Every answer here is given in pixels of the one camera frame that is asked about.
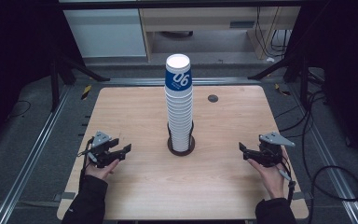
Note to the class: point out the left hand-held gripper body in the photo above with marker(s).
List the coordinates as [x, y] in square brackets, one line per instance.
[101, 140]

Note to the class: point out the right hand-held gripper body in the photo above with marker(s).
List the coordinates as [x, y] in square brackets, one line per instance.
[273, 138]

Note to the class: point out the black cup holder stand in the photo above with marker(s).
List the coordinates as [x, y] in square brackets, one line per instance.
[181, 153]

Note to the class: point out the stack of paper cups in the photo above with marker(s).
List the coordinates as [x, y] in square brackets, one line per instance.
[179, 105]

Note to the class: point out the person's left hand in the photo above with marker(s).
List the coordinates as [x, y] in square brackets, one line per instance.
[99, 172]

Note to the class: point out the person's right hand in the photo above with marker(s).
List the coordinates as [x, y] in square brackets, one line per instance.
[273, 179]

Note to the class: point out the yellow black tape strip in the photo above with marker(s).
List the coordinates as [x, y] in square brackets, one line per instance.
[86, 92]
[281, 90]

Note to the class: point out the black round table grommet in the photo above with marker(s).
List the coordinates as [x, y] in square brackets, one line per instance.
[213, 98]

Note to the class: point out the black metal stand leg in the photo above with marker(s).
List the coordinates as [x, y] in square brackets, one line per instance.
[54, 84]
[304, 81]

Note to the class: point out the white cabinet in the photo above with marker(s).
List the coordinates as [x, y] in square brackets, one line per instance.
[105, 32]

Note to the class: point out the aluminium floor rail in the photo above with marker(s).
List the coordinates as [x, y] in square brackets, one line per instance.
[326, 155]
[136, 81]
[31, 155]

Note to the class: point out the grey table bracket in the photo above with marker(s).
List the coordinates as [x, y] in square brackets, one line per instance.
[301, 195]
[65, 196]

